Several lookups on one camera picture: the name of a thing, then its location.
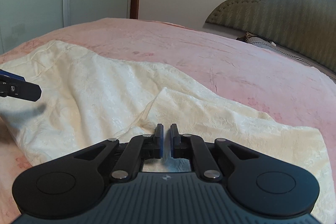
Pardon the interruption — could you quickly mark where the pink blanket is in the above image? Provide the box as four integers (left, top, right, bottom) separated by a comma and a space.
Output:
0, 17, 336, 224

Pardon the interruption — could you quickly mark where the grey striped pillow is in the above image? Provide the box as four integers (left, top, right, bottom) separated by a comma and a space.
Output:
236, 32, 336, 80

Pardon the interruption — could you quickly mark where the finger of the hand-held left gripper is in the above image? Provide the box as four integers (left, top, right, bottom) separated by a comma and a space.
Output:
0, 69, 26, 82
0, 80, 42, 102

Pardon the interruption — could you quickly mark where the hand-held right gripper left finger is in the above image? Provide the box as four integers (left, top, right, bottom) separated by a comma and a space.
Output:
70, 123, 164, 183

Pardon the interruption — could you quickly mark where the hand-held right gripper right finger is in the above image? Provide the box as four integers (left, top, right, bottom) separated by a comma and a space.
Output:
170, 123, 263, 183

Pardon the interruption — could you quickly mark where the green padded headboard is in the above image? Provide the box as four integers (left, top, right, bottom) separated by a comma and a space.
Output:
205, 0, 336, 73

